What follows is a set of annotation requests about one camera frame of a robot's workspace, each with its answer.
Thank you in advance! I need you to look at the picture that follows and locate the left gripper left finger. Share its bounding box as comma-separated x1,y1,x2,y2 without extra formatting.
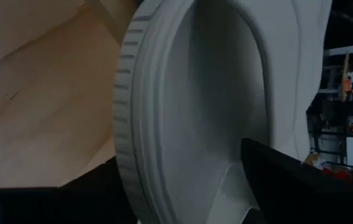
0,156,139,224

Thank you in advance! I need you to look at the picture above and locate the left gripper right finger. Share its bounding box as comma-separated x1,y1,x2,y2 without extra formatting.
240,138,353,224

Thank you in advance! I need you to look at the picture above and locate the grey slide sandal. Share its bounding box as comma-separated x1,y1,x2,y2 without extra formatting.
112,0,333,224

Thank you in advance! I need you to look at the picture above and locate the black rack with bins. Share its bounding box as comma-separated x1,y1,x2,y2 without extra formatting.
306,42,353,191

